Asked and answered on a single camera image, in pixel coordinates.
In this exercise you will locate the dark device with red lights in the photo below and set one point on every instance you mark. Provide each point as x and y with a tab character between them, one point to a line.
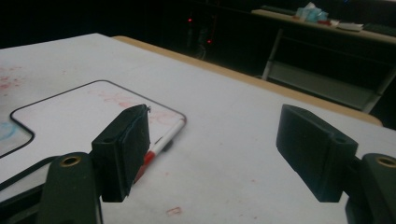
200	37

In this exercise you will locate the red white marker pen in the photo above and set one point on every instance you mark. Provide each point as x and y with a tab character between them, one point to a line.
150	157

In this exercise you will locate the white table frame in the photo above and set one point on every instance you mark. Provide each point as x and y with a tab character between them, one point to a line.
314	81

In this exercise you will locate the small red object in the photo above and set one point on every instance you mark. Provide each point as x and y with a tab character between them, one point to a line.
324	22

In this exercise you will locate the light blue crumpled cloth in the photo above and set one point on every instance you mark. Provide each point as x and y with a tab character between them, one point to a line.
311	14

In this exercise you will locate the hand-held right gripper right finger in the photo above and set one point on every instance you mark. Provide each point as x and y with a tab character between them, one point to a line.
314	155

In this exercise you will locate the white paper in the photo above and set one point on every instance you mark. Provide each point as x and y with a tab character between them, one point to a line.
350	26

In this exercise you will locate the white sheet table cover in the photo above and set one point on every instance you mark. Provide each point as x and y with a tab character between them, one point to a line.
224	130

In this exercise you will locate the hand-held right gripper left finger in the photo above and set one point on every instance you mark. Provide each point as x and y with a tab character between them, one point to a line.
118	161

